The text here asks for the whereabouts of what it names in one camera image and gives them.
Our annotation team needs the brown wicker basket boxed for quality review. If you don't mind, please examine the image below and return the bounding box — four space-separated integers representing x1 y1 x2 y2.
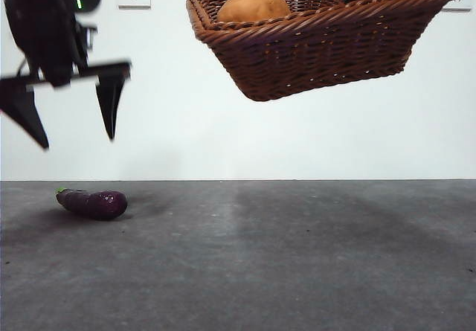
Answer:
185 0 463 103

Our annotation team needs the purple eggplant with green stem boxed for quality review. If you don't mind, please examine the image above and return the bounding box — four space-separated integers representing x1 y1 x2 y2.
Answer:
55 187 129 221

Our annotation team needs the brown potato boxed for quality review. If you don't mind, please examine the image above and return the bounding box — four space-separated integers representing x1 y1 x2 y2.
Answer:
216 0 292 23

